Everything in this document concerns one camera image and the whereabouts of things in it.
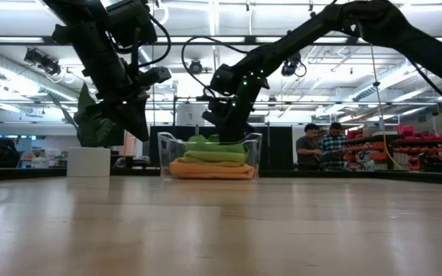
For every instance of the person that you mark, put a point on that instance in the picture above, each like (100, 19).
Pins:
(307, 147)
(334, 147)

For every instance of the round black ceiling fixture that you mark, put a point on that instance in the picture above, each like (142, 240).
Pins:
(195, 67)

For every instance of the orange microfiber towel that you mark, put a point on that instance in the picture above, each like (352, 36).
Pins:
(211, 171)

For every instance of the shelf with red bins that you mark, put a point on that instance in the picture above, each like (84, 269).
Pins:
(416, 147)

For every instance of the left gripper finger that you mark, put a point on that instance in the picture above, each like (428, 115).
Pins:
(140, 122)
(119, 120)

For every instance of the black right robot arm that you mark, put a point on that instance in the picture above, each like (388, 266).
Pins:
(397, 30)

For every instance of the black overhead camera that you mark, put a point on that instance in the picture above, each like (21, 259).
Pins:
(290, 69)

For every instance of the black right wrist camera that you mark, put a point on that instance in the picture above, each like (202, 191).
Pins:
(211, 117)

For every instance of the dark green microfiber towel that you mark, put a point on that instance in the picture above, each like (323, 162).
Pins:
(213, 146)

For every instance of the clear plastic bin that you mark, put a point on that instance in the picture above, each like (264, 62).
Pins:
(163, 153)

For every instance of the lime green microfiber towel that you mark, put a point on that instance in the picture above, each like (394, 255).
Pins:
(217, 156)

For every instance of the artificial plant in white pot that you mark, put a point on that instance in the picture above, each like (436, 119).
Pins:
(88, 161)

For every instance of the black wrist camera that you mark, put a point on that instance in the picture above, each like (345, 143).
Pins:
(211, 117)
(154, 76)

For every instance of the black ceiling light cluster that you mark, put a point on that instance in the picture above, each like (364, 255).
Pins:
(42, 61)

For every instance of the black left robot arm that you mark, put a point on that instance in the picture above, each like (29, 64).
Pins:
(94, 46)

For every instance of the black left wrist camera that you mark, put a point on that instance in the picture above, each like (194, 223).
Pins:
(154, 76)

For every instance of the black overhead rig beam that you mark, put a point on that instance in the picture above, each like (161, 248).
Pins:
(320, 40)

